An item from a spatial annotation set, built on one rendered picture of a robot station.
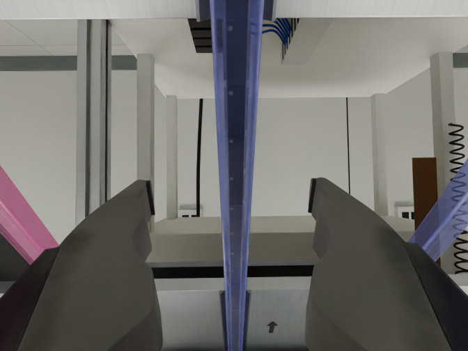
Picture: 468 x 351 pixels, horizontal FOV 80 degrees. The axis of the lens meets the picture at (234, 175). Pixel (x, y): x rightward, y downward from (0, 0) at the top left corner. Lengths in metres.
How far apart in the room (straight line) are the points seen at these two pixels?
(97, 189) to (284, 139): 1.59
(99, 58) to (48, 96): 1.82
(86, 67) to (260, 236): 0.44
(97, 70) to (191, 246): 0.36
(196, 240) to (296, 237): 0.20
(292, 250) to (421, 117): 1.87
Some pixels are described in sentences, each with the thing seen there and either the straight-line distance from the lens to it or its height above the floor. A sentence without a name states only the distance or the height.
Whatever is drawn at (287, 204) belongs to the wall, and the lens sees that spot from 1.94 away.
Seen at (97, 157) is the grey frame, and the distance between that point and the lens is 0.50.
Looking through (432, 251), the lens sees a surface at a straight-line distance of 0.20.
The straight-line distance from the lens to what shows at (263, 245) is 0.60.
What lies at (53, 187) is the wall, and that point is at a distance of 2.24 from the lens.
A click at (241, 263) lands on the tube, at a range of 0.17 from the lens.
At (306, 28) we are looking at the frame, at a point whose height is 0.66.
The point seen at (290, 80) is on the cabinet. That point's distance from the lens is 0.82.
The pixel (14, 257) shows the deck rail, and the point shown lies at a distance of 0.32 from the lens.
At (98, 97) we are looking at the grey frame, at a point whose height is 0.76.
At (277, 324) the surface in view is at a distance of 0.29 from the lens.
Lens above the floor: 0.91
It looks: 2 degrees down
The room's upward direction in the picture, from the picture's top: 179 degrees clockwise
